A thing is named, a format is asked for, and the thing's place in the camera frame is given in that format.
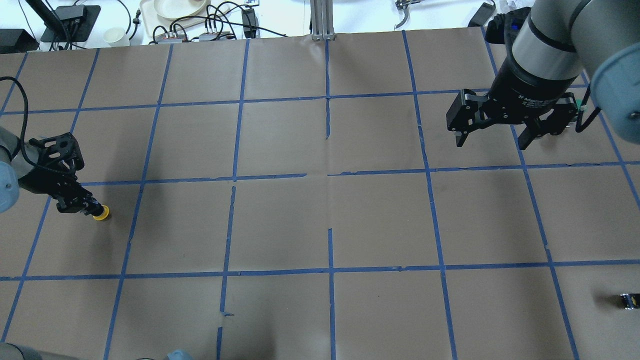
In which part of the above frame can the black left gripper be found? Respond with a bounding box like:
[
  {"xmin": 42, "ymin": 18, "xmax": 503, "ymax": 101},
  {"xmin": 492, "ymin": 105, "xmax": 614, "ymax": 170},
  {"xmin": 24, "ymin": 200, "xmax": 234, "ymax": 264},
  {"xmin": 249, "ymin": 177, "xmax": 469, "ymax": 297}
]
[{"xmin": 18, "ymin": 132, "xmax": 97, "ymax": 215}]

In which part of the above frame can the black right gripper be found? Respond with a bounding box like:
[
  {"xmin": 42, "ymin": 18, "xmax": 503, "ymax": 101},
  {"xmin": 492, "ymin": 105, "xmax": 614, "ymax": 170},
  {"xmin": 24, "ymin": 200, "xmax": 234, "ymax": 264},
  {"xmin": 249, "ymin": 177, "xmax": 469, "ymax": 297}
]
[{"xmin": 446, "ymin": 55, "xmax": 580, "ymax": 151}]

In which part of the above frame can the yellow push button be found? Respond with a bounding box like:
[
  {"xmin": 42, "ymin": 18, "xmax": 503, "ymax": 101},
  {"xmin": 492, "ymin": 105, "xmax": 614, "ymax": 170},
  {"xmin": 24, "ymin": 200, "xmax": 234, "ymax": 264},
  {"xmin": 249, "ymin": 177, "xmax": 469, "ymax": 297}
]
[{"xmin": 92, "ymin": 205, "xmax": 110, "ymax": 221}]

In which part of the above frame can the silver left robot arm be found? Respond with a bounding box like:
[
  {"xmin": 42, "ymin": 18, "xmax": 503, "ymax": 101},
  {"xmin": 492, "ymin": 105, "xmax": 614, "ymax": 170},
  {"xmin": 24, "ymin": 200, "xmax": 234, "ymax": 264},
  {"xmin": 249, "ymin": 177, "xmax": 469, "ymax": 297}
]
[{"xmin": 0, "ymin": 128, "xmax": 108, "ymax": 218}]

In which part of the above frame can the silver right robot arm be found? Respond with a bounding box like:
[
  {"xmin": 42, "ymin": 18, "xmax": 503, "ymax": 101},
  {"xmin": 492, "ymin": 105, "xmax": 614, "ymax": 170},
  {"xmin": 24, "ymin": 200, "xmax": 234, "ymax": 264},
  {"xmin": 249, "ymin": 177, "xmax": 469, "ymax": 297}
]
[{"xmin": 446, "ymin": 0, "xmax": 640, "ymax": 150}]

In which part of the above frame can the black stand base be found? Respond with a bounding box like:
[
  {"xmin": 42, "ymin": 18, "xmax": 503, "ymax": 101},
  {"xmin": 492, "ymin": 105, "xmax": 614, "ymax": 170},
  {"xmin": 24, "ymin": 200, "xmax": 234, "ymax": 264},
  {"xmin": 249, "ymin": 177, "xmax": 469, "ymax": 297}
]
[{"xmin": 38, "ymin": 5, "xmax": 102, "ymax": 43}]

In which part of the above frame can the white paper cup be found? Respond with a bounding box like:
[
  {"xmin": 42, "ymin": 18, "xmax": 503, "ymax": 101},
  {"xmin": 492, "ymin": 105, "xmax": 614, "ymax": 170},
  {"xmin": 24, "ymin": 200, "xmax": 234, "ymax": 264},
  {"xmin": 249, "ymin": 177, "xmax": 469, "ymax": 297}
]
[{"xmin": 103, "ymin": 27, "xmax": 131, "ymax": 48}]

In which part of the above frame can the beige square tray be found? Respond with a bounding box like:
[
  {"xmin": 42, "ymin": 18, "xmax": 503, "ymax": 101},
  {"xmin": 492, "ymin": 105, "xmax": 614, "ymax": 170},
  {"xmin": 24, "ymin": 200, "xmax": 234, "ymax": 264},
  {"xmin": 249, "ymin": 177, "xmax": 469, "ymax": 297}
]
[{"xmin": 139, "ymin": 0, "xmax": 221, "ymax": 37}]

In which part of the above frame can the brown paper table cover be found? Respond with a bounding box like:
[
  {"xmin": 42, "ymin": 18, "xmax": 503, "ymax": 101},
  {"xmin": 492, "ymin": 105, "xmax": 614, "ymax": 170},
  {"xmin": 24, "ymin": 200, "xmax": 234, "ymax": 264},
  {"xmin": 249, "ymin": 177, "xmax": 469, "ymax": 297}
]
[{"xmin": 1, "ymin": 28, "xmax": 639, "ymax": 360}]

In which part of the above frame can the beige round plate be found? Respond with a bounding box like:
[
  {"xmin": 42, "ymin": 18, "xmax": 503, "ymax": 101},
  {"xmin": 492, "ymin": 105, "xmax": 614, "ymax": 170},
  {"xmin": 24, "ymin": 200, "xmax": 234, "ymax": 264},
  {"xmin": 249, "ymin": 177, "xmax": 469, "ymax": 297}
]
[{"xmin": 151, "ymin": 0, "xmax": 209, "ymax": 20}]

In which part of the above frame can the black power adapter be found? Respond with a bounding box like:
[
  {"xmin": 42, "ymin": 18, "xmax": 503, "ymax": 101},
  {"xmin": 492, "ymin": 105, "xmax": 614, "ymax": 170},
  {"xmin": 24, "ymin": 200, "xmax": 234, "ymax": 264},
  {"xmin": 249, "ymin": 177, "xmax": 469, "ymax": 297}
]
[{"xmin": 241, "ymin": 7, "xmax": 258, "ymax": 39}]

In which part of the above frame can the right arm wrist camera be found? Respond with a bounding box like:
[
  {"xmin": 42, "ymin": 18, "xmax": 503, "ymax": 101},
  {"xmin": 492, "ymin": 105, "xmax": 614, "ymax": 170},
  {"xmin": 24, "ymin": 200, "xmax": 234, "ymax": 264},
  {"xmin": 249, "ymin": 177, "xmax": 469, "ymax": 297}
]
[{"xmin": 484, "ymin": 6, "xmax": 531, "ymax": 44}]

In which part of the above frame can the aluminium frame post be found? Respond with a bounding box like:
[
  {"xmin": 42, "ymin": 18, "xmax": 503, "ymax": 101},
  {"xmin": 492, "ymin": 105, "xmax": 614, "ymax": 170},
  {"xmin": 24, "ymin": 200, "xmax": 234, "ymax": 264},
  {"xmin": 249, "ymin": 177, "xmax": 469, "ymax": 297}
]
[{"xmin": 310, "ymin": 0, "xmax": 336, "ymax": 41}]

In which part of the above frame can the black push button switch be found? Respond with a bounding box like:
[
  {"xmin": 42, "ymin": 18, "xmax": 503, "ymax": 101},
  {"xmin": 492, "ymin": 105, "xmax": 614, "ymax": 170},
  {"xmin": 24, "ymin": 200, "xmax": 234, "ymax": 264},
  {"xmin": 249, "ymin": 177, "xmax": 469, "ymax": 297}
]
[{"xmin": 619, "ymin": 292, "xmax": 640, "ymax": 310}]

